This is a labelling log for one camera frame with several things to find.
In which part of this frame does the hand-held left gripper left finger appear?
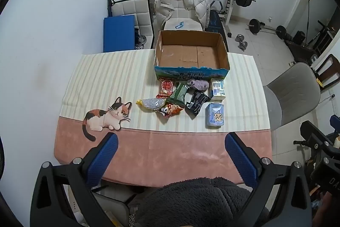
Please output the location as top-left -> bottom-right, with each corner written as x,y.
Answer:
30,132 -> 119,227

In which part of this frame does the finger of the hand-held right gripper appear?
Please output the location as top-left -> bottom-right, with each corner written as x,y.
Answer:
330,114 -> 340,132
300,120 -> 334,149

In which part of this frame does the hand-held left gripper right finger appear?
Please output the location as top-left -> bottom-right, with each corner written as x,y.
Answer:
224,132 -> 312,227

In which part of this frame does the blue tissue pack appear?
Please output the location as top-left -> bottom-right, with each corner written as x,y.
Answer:
206,103 -> 225,128

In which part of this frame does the black packet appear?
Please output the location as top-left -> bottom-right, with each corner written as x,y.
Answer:
186,91 -> 211,117

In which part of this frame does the small white blue box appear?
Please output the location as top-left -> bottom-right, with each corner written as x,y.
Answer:
210,78 -> 227,99

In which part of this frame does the orange panda snack packet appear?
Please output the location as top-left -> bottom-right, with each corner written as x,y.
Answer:
159,103 -> 184,118

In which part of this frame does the purple scrunchie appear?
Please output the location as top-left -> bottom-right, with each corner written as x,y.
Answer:
187,78 -> 209,91

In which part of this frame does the green packet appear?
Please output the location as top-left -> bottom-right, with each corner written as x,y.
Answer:
167,83 -> 190,106

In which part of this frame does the red snack packet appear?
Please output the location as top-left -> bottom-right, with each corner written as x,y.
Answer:
156,79 -> 174,99

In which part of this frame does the cardboard box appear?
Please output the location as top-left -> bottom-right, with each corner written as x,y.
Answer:
154,30 -> 230,81

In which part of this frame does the person's right hand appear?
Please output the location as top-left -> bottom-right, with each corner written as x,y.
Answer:
315,194 -> 340,227

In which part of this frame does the grey shell chair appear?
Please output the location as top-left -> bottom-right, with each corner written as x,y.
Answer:
262,62 -> 322,132

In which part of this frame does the dark wooden chair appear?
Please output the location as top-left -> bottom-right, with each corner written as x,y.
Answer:
315,54 -> 340,89

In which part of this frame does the dark grey fleece garment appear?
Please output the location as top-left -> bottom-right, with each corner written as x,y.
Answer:
127,176 -> 255,227

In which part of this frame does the dark wooden low table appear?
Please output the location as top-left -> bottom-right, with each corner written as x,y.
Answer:
284,38 -> 322,63

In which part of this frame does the black speaker box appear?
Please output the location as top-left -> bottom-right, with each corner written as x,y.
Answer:
293,31 -> 306,44

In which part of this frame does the black leaning pole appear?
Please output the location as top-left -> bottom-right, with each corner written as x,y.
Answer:
305,0 -> 311,47

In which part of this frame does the short black barbell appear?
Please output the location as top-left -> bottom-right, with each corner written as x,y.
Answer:
246,19 -> 293,40

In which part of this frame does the blue folded mat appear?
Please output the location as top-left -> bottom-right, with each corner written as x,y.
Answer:
103,15 -> 136,53

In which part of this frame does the black weight bench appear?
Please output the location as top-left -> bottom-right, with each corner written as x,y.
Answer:
204,0 -> 229,41

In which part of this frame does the white upholstered chair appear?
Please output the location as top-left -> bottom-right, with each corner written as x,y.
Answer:
163,17 -> 205,32

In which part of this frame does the white quilted chair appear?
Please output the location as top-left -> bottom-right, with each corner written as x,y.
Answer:
108,0 -> 154,50

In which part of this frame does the white puffer jacket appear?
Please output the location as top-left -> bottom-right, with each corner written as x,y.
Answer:
154,0 -> 210,31

